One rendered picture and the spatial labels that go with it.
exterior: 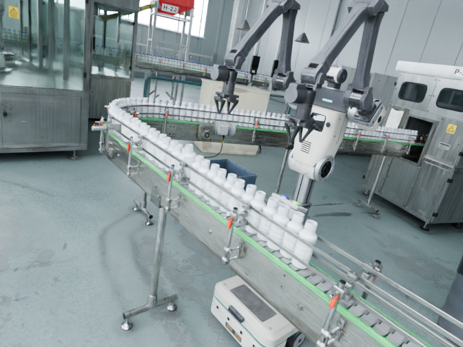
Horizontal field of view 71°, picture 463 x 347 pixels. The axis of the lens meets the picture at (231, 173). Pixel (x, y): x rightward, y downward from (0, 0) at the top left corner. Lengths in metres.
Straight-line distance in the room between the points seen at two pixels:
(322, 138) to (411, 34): 12.61
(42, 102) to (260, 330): 3.50
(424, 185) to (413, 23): 10.06
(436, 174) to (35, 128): 4.87
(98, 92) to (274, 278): 5.78
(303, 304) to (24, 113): 3.86
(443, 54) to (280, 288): 12.85
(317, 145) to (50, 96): 3.40
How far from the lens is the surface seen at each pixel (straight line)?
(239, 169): 2.19
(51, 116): 4.48
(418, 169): 4.87
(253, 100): 5.78
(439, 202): 4.76
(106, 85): 6.62
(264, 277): 1.23
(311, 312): 1.14
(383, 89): 8.18
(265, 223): 1.20
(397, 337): 1.06
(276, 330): 2.01
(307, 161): 1.77
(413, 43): 14.10
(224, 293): 2.15
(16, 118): 4.42
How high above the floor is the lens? 1.61
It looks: 19 degrees down
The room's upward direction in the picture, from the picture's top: 11 degrees clockwise
